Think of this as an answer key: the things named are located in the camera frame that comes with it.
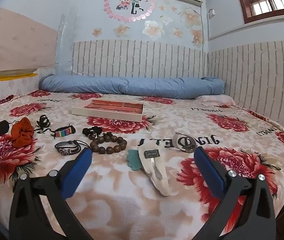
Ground pink floral pillow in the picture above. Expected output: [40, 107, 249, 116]
[196, 94, 236, 107]

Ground black beaded hair tie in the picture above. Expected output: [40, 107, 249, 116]
[82, 126, 102, 140]

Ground cream scrunchie with black label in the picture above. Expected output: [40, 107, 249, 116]
[138, 142, 171, 197]

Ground yellow cloth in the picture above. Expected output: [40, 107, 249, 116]
[0, 73, 38, 83]

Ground black hair ties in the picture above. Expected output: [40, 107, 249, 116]
[35, 115, 52, 133]

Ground pink heart wall sticker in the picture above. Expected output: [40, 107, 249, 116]
[104, 0, 157, 23]

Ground black beaded hair accessory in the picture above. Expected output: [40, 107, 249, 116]
[90, 132, 128, 155]

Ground orange scrunchie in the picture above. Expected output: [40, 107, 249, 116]
[10, 117, 35, 148]

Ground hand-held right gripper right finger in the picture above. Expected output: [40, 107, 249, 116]
[193, 146, 284, 240]

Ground rolled blue quilt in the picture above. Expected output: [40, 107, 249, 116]
[38, 74, 226, 100]

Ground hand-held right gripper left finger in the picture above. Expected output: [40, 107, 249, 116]
[9, 147, 95, 240]

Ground red floral blanket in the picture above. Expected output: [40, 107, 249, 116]
[0, 90, 284, 240]

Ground black leather bracelet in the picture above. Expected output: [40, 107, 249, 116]
[54, 140, 92, 156]

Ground teal flower hair clip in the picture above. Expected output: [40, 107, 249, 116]
[126, 149, 140, 172]

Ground flower wall stickers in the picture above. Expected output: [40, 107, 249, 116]
[92, 0, 204, 47]

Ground clear plastic sheet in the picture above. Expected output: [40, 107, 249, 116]
[57, 12, 75, 75]

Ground cream tray with orange lining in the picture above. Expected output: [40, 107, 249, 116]
[71, 98, 144, 123]

